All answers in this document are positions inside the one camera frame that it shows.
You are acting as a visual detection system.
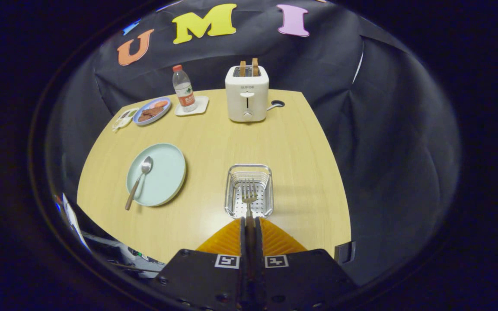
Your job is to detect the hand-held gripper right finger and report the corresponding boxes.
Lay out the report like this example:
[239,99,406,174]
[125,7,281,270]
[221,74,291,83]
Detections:
[251,217,358,311]

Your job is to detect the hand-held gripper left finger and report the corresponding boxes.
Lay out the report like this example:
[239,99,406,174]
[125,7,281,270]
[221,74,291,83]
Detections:
[152,217,249,311]

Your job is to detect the metal fork wooden handle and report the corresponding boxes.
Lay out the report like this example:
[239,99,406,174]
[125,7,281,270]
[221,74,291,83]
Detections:
[241,179,258,229]

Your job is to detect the metal spoon wooden handle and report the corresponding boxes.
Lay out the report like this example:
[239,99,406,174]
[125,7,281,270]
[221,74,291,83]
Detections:
[124,156,153,211]

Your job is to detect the light green plate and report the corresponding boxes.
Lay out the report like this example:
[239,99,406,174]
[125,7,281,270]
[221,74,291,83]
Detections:
[126,143,187,207]

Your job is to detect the black backdrop cloth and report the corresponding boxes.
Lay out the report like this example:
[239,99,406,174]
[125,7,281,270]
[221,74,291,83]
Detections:
[46,0,461,286]

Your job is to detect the brown meat slices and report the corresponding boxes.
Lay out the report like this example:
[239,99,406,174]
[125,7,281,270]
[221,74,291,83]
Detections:
[138,107,165,122]

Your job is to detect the white square coaster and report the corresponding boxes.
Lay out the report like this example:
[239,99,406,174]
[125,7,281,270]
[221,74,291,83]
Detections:
[174,95,210,117]

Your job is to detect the white divided sauce dish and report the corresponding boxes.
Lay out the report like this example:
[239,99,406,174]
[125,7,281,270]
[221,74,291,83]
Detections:
[112,108,140,132]

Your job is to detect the blue plate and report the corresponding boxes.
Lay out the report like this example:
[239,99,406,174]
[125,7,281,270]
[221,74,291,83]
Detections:
[133,97,172,126]

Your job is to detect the white toaster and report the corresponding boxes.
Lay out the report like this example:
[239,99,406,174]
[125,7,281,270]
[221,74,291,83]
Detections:
[225,65,270,123]

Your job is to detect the clear water bottle red cap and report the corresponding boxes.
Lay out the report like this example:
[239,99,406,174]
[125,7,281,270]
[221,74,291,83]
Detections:
[172,65,198,113]

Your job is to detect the black table edge bracket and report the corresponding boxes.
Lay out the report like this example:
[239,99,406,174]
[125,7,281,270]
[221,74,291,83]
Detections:
[335,241,356,265]

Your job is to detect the metal wire basket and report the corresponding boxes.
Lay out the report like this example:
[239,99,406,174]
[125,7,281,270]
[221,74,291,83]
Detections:
[225,164,274,219]

